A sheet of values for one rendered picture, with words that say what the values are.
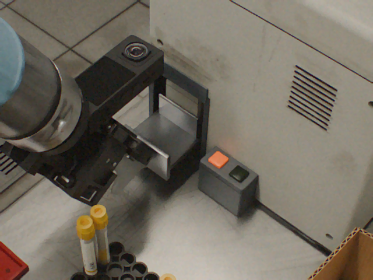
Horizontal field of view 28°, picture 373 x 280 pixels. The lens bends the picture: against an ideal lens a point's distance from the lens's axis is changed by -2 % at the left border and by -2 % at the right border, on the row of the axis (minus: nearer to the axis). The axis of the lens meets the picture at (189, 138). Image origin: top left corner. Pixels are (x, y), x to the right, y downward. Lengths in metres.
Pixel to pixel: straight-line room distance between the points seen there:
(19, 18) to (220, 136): 1.66
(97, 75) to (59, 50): 1.59
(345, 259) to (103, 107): 0.26
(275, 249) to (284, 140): 0.13
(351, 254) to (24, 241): 0.35
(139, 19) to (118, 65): 1.67
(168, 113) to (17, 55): 0.35
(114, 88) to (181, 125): 0.19
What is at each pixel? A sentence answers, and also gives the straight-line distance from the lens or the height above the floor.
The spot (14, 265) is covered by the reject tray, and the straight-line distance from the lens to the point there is 0.80.
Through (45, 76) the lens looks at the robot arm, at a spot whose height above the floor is 1.16.
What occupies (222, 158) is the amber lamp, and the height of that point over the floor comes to 0.93.
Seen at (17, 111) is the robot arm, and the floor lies 1.15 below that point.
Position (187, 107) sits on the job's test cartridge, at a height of 0.95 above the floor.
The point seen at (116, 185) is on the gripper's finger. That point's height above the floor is 0.94.
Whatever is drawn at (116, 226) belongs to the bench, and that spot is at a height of 0.88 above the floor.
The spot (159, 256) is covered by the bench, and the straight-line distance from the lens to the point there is 0.80.
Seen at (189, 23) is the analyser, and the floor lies 1.08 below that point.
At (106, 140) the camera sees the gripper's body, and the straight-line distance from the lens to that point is 0.68.
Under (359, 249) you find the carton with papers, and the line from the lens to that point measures 0.68.
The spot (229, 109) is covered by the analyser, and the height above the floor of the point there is 0.99.
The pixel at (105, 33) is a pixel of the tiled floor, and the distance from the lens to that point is 2.32.
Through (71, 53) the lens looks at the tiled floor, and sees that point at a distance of 2.26.
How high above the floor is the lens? 1.56
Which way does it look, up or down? 50 degrees down
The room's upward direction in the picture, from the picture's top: 3 degrees clockwise
